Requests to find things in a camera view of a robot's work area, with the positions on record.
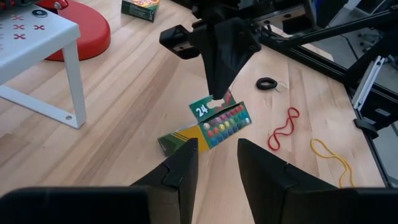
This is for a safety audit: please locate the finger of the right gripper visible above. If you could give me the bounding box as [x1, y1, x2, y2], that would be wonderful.
[159, 23, 219, 99]
[214, 17, 262, 100]

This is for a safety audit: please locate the black coil wrist keychain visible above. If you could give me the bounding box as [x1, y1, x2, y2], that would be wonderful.
[256, 77, 289, 93]

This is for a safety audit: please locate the red desk lamp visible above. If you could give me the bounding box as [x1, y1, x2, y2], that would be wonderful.
[36, 0, 111, 62]

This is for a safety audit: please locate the silver aluminium bracket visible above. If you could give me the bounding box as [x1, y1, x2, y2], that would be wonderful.
[352, 55, 387, 111]

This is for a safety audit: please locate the red rubber band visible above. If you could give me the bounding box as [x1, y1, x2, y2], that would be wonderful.
[267, 107, 301, 152]

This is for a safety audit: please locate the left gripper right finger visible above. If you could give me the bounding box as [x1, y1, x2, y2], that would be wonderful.
[238, 139, 398, 224]

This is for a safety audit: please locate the yellow rubber band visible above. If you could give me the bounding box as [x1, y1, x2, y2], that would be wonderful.
[310, 138, 356, 189]

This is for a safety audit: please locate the white perforated metal riser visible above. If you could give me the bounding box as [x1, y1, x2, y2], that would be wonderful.
[0, 4, 87, 129]

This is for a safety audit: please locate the yellow green crayon box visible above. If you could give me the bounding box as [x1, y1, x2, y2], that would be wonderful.
[121, 0, 160, 22]
[157, 90, 252, 157]

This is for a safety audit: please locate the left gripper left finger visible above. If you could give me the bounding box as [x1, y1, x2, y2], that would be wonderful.
[0, 138, 199, 224]

